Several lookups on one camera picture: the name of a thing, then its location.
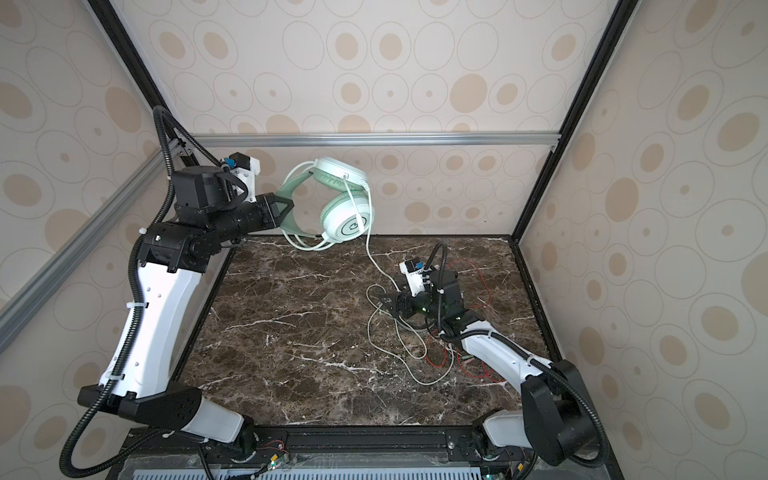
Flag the mint green headphones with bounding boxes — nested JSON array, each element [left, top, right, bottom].
[[276, 157, 375, 252]]

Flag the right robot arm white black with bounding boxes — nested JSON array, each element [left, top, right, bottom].
[[380, 260, 610, 468]]

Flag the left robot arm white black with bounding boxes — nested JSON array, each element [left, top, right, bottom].
[[59, 105, 294, 478]]

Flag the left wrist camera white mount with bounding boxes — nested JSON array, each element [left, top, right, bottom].
[[223, 152, 261, 203]]

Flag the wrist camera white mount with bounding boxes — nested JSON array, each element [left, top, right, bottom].
[[223, 152, 261, 203], [399, 257, 430, 297]]

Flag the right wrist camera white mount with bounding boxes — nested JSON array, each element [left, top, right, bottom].
[[399, 257, 430, 297]]

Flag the aluminium rail back wall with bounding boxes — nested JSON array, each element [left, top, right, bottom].
[[196, 131, 560, 148]]

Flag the aluminium rail wall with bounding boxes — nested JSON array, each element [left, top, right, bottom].
[[1, 151, 165, 350], [196, 131, 560, 148]]

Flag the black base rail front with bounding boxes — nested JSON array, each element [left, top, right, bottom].
[[107, 425, 622, 479]]

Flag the black frame post left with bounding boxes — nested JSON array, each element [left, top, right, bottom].
[[87, 0, 199, 169]]

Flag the black frame post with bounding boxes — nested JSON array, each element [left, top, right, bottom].
[[87, 0, 199, 169], [509, 0, 641, 242]]

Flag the aluminium rail left wall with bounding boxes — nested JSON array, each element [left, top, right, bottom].
[[1, 151, 165, 350]]

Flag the black frame post right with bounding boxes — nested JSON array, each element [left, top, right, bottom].
[[509, 0, 641, 242]]

